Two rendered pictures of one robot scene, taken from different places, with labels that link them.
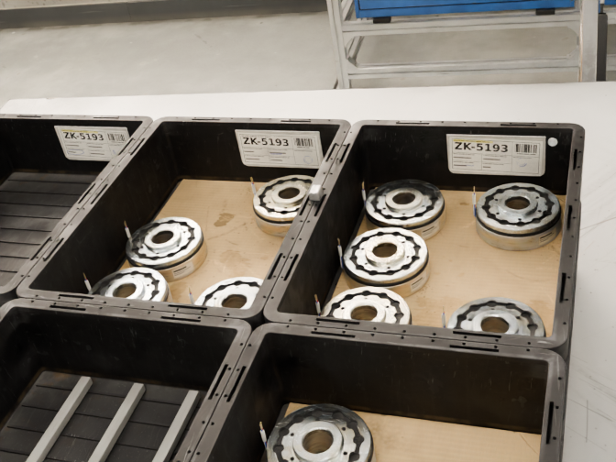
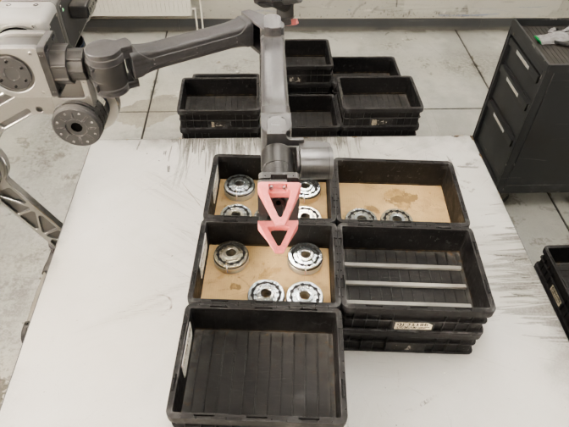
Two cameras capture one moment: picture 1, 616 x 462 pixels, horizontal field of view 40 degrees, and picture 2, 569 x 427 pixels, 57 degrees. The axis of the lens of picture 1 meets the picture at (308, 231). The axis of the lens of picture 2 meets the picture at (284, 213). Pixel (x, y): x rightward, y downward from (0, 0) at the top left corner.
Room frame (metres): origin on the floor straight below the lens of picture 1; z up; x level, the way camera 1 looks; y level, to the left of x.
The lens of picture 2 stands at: (1.20, 0.99, 2.06)
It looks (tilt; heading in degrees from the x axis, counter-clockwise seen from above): 46 degrees down; 247
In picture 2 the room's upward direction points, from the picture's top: 2 degrees clockwise
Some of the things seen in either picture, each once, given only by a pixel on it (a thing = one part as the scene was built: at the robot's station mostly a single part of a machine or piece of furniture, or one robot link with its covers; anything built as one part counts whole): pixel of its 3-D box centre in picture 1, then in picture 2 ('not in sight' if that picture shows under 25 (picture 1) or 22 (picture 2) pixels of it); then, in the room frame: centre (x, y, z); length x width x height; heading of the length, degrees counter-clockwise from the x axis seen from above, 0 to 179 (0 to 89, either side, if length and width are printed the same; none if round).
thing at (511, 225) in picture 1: (517, 207); (239, 185); (0.85, -0.26, 0.86); 0.10 x 0.10 x 0.01
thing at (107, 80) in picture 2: not in sight; (102, 70); (1.19, -0.11, 1.44); 0.10 x 0.09 x 0.05; 161
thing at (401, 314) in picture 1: (364, 318); (305, 218); (0.70, -0.04, 0.86); 0.10 x 0.10 x 0.01
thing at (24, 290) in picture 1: (200, 206); (267, 262); (0.89, 0.13, 0.92); 0.40 x 0.30 x 0.02; 157
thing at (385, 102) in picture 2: not in sight; (372, 127); (-0.11, -0.95, 0.37); 0.40 x 0.30 x 0.45; 161
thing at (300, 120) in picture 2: not in sight; (297, 136); (0.27, -1.08, 0.31); 0.40 x 0.30 x 0.34; 161
